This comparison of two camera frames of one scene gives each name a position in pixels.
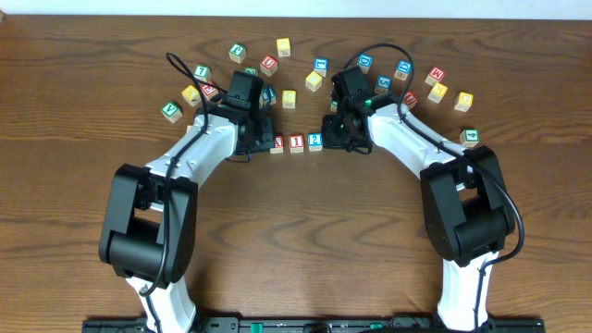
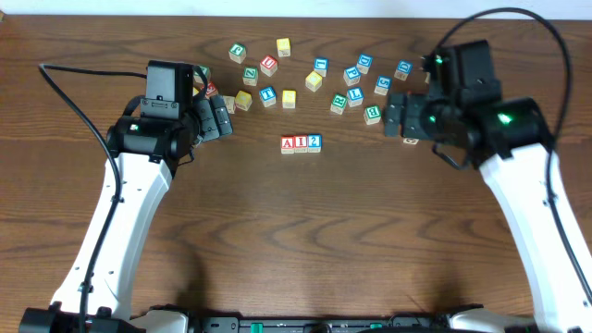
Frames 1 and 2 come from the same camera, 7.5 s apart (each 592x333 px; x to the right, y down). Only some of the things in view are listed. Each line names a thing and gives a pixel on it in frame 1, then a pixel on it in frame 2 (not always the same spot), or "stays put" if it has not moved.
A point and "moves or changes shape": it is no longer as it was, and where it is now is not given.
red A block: (278, 145) -> (288, 145)
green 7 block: (203, 72) stays put
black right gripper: (330, 140) -> (414, 104)
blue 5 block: (383, 85) stays put
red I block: (296, 143) moves or changes shape
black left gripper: (267, 124) -> (210, 129)
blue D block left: (364, 62) stays put
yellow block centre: (314, 80) stays put
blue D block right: (402, 69) stays put
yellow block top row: (283, 47) stays put
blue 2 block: (314, 141) stays put
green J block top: (237, 53) stays put
